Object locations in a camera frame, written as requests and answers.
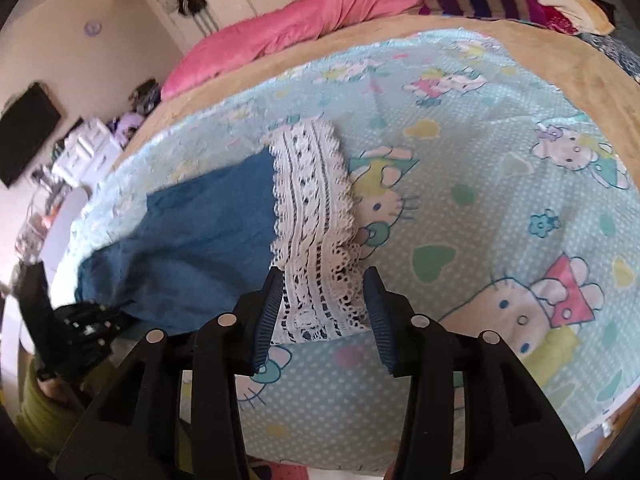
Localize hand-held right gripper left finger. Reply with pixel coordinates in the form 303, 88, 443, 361
52, 266, 287, 480

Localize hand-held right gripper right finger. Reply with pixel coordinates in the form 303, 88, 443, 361
362, 266, 586, 480

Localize blue denim jeans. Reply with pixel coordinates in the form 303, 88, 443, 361
75, 117, 373, 347

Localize person's left forearm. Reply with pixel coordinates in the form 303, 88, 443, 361
17, 355, 121, 461

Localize person's left hand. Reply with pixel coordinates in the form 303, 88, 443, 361
36, 376, 81, 403

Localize grey rounded chair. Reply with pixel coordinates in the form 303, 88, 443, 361
40, 185, 93, 281

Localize light blue cartoon printed blanket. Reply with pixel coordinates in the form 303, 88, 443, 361
50, 27, 632, 476

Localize white drawer cabinet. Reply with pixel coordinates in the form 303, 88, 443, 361
52, 117, 123, 186

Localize purple cloth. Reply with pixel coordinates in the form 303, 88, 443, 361
107, 112, 146, 143

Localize dark clothes pile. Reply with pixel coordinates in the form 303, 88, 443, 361
127, 79, 162, 116

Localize pink duvet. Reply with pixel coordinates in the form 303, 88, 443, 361
160, 0, 451, 101

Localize beige bed cover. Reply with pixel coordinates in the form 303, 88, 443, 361
115, 12, 640, 181

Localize dark red patterned cloth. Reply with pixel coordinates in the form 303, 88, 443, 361
532, 5, 581, 36

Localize navy floral cloth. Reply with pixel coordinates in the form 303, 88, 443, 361
575, 32, 640, 86

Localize cream pillow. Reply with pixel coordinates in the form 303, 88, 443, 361
525, 0, 616, 36

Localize black wall television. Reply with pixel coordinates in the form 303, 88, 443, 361
0, 82, 62, 188

